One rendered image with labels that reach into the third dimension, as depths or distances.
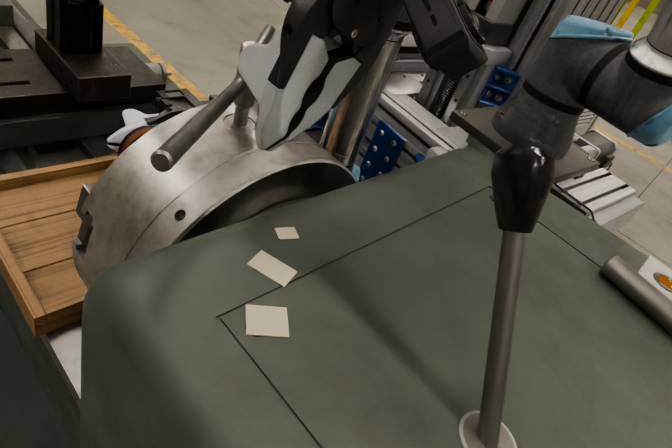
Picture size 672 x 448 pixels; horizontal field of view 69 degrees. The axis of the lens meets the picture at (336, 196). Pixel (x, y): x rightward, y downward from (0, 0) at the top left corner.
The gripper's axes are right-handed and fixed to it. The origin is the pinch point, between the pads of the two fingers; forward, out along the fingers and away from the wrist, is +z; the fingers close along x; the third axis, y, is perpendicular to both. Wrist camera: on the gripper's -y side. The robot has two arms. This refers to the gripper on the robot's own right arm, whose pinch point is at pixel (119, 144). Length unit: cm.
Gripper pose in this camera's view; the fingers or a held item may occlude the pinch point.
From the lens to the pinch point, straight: 73.6
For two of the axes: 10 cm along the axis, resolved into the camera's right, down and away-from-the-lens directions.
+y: -6.6, -6.0, 4.6
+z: -6.9, 2.3, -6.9
